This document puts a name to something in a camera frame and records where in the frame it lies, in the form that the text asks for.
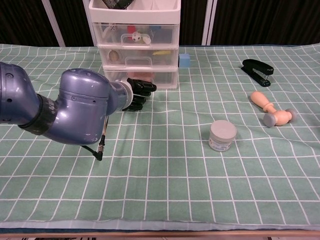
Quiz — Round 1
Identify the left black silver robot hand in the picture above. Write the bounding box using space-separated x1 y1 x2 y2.
122 77 158 112

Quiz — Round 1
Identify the clear plastic drawer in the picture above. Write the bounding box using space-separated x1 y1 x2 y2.
104 68 179 90
99 47 179 68
92 22 180 46

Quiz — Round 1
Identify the white plastic drawer cabinet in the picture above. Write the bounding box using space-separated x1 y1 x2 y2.
89 0 181 91

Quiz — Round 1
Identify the blue foam cube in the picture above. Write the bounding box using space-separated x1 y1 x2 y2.
178 53 191 68

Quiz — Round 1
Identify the green checked tablecloth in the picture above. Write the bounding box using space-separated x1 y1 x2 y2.
0 43 320 232

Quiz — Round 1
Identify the black mesh pen cup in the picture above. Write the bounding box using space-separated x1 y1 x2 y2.
98 0 135 10

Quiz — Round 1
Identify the grey lidded jar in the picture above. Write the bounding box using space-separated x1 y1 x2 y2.
208 120 238 153

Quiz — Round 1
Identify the black stapler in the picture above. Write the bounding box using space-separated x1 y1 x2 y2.
240 59 274 88

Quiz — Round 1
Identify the wooden toy hammer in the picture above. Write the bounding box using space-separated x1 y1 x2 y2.
250 91 298 128

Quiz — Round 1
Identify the left hand black cable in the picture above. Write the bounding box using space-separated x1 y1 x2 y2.
83 116 110 162

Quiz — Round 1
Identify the aluminium frame post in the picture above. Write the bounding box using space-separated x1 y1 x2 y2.
41 0 67 47
201 0 217 46

